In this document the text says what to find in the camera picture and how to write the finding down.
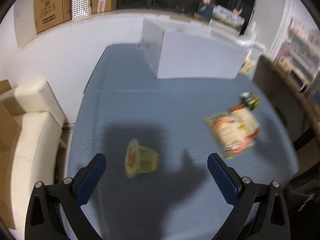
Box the red white noodle snack bag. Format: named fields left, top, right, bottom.
left=203, top=104, right=260, bottom=159

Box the cream sofa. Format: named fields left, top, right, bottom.
left=1, top=80, right=65, bottom=239

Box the wooden side shelf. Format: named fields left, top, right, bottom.
left=253, top=55, right=319, bottom=149

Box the yellow tissue pack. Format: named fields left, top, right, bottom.
left=238, top=37, right=266, bottom=77

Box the white cardboard box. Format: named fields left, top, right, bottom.
left=140, top=18, right=248, bottom=80

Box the white spray bottle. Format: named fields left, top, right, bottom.
left=246, top=21, right=257, bottom=42

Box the printed landscape gift box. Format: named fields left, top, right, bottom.
left=212, top=5, right=245, bottom=31

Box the dark blue gift bag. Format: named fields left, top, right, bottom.
left=197, top=2, right=214, bottom=22

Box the large brown cardboard box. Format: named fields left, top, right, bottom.
left=34, top=0, right=72, bottom=33

